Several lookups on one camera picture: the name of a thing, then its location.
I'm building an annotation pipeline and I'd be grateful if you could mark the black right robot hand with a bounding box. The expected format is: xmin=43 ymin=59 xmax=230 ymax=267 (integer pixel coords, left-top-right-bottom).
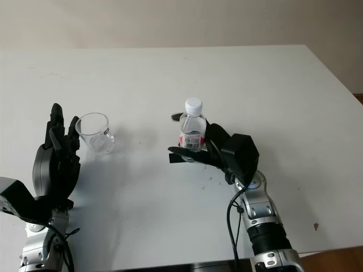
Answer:
xmin=167 ymin=112 xmax=237 ymax=182

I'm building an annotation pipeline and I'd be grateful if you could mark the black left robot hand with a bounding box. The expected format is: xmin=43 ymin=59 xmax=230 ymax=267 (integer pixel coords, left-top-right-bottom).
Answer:
xmin=32 ymin=103 xmax=82 ymax=210

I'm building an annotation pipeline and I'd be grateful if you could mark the clear plastic water bottle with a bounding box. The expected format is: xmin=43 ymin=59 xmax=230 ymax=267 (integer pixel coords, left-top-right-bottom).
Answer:
xmin=178 ymin=97 xmax=207 ymax=163

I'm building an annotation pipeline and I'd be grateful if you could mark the clear glass cup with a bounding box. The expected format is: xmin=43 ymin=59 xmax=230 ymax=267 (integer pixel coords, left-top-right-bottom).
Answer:
xmin=75 ymin=112 xmax=116 ymax=155

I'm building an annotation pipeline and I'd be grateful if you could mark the dark robot torso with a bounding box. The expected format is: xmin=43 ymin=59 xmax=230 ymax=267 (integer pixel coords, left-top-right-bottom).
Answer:
xmin=146 ymin=262 xmax=254 ymax=272

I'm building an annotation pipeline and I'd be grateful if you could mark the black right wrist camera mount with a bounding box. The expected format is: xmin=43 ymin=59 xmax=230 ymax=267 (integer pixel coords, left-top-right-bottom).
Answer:
xmin=220 ymin=134 xmax=260 ymax=185

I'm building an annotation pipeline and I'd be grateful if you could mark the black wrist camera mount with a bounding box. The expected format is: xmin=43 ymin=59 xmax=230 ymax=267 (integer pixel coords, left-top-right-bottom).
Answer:
xmin=0 ymin=176 xmax=55 ymax=225
xmin=220 ymin=134 xmax=260 ymax=185

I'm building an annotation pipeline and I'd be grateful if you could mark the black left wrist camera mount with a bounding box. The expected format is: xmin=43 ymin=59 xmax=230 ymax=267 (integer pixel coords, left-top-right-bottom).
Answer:
xmin=0 ymin=176 xmax=55 ymax=225

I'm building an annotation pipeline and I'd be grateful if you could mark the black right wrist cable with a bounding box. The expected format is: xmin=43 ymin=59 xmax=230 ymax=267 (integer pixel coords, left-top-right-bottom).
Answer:
xmin=226 ymin=181 xmax=254 ymax=272

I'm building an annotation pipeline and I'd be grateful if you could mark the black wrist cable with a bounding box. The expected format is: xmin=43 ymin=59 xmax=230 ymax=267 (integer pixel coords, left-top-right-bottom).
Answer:
xmin=47 ymin=218 xmax=82 ymax=272
xmin=226 ymin=181 xmax=254 ymax=272

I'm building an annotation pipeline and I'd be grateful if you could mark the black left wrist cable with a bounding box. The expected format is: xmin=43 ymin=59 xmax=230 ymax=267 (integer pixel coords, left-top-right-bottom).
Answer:
xmin=47 ymin=218 xmax=82 ymax=272

